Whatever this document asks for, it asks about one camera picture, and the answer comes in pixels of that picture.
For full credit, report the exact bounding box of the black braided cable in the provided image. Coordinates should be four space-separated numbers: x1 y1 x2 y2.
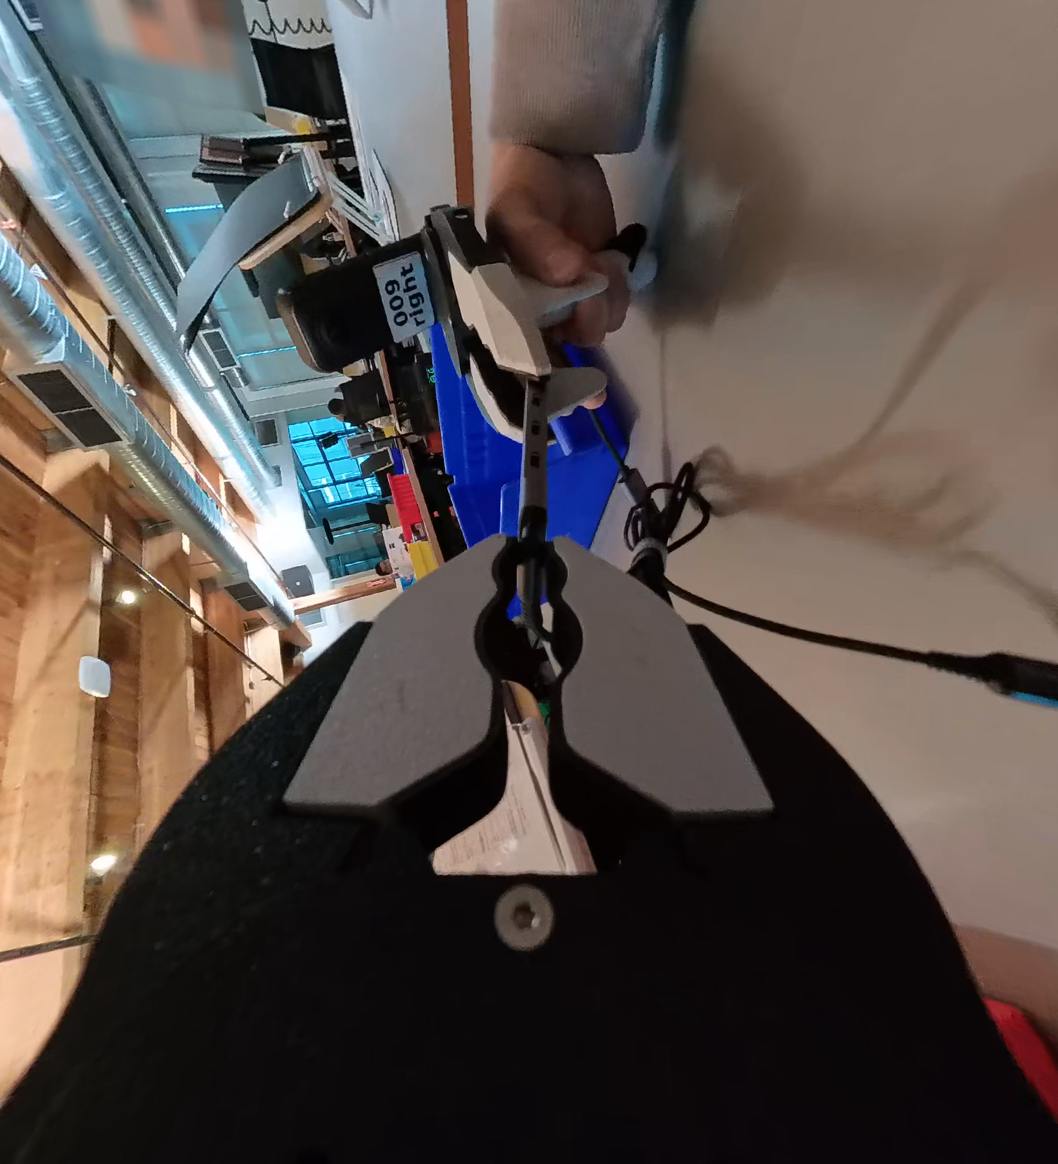
495 405 1058 719

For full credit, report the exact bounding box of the curved grey panel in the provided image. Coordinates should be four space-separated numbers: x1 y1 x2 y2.
174 152 323 353

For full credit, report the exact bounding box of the grey desk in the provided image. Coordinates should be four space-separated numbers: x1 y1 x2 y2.
469 0 1058 1002

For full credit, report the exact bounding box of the person's right forearm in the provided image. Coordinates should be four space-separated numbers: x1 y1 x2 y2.
489 0 685 157

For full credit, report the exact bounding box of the printed instruction sheet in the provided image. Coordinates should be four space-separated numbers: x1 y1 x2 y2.
431 680 597 876

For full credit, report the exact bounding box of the person's right hand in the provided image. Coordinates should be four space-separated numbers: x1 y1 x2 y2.
482 140 638 349

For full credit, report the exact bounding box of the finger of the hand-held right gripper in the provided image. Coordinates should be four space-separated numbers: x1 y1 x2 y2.
448 258 554 380
476 363 608 447

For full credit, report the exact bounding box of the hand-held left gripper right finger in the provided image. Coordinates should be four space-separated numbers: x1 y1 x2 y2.
547 536 775 817

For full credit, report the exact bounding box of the blue plastic bin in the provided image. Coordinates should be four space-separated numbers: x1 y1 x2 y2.
429 323 638 619

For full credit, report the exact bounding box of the silver air duct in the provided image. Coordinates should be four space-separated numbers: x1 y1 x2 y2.
0 173 302 630
0 0 279 514

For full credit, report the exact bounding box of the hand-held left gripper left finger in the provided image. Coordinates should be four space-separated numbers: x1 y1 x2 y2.
283 535 518 815

